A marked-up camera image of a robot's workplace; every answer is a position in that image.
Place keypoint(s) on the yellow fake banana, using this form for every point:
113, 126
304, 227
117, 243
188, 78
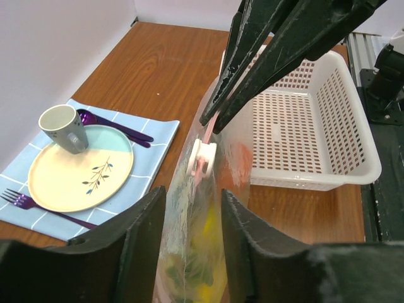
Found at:
209, 268

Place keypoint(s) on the orange fake fruit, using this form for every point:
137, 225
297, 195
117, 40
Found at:
235, 174

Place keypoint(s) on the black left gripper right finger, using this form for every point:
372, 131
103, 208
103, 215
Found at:
265, 265

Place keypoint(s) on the grey ceramic mug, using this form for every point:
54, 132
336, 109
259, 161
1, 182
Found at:
63, 125

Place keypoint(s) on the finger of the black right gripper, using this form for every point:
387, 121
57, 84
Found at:
251, 25
312, 28

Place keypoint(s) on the aluminium frame rail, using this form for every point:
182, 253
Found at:
363, 50

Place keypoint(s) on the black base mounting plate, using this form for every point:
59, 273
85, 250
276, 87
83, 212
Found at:
382, 200

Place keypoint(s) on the cream and teal plate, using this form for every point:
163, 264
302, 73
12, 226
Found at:
63, 182

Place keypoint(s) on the white perforated plastic basket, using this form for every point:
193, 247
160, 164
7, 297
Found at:
310, 131

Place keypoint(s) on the purple metal fork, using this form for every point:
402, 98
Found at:
25, 202

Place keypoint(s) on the clear polka dot zip bag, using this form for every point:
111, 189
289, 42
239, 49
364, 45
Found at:
187, 203

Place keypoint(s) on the purple metal spoon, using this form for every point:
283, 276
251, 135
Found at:
88, 118

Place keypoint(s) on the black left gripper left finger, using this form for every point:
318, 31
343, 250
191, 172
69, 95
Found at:
113, 262

